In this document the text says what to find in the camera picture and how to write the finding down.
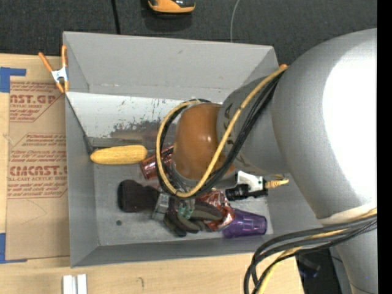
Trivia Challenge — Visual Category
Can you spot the dark brown striped glove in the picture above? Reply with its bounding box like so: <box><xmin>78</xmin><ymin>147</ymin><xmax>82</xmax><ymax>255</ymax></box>
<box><xmin>164</xmin><ymin>199</ymin><xmax>225</xmax><ymax>238</ymax></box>

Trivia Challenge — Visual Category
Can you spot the clear purple plastic cup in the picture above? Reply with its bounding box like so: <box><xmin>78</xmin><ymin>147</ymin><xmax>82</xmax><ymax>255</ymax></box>
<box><xmin>222</xmin><ymin>208</ymin><xmax>268</xmax><ymax>239</ymax></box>

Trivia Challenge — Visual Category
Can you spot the red foil packet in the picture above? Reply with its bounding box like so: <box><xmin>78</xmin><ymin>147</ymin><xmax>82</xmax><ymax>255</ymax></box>
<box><xmin>195</xmin><ymin>190</ymin><xmax>236</xmax><ymax>232</ymax></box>

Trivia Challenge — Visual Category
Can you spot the black cylinder on white bracket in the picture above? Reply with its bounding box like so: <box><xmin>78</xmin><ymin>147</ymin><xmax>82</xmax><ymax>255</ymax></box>
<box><xmin>225</xmin><ymin>170</ymin><xmax>268</xmax><ymax>202</ymax></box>

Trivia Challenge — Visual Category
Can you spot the yellow toy corn cob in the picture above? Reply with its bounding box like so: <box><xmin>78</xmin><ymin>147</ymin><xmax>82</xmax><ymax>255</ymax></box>
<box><xmin>89</xmin><ymin>145</ymin><xmax>149</xmax><ymax>165</ymax></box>

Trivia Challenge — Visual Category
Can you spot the brown cardboard board red print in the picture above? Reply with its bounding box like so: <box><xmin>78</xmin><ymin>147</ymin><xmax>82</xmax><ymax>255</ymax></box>
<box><xmin>0</xmin><ymin>53</ymin><xmax>71</xmax><ymax>265</ymax></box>

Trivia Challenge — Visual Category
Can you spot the grey metal bin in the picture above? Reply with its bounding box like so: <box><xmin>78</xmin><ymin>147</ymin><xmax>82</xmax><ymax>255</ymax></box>
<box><xmin>62</xmin><ymin>31</ymin><xmax>325</xmax><ymax>268</ymax></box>

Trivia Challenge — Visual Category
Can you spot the clear red plastic cup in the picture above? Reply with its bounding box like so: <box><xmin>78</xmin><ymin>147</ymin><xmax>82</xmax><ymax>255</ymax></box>
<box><xmin>140</xmin><ymin>145</ymin><xmax>175</xmax><ymax>181</ymax></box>

